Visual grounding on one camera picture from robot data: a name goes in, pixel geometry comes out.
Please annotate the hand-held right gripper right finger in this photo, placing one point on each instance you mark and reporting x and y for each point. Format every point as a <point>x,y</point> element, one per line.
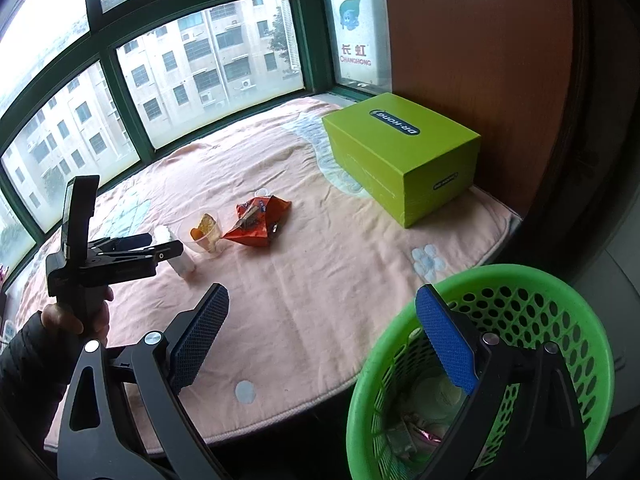
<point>445,340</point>

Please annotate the green cardboard box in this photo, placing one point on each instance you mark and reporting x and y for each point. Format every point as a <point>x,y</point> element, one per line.
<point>395,155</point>

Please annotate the clear plastic cup with food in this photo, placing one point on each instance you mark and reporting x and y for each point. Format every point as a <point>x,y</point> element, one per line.
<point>205,235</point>

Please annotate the orange snack wrapper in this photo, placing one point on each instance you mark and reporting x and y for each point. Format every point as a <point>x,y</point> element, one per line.
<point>255,225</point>

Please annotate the brown wooden cabinet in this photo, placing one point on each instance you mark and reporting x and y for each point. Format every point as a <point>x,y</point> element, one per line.
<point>475,35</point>

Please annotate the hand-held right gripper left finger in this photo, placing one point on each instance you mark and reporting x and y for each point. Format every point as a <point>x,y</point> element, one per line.
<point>200,340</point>

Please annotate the green plastic basket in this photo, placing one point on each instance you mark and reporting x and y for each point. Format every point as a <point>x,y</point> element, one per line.
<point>550,310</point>

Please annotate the white foam block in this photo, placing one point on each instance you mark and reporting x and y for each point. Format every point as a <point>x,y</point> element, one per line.
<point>175,255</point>

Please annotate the person's left forearm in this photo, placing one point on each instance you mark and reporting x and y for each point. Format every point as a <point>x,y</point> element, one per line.
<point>30,375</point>

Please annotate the white outdoor air conditioner unit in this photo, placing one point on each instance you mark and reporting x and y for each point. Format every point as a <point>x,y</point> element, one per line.
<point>355,25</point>

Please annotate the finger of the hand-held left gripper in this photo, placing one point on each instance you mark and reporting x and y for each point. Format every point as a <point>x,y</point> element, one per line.
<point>140,262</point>
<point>132,241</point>

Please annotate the white plastic lid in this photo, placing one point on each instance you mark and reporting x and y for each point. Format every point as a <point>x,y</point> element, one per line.
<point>440,392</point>

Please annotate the clear plastic tray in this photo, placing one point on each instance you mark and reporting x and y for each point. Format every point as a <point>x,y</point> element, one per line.
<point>400,440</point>

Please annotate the person's left hand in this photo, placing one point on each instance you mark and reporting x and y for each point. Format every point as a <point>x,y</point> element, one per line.
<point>65,322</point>

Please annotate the green window frame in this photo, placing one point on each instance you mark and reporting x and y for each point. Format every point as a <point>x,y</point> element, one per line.
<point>107,50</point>

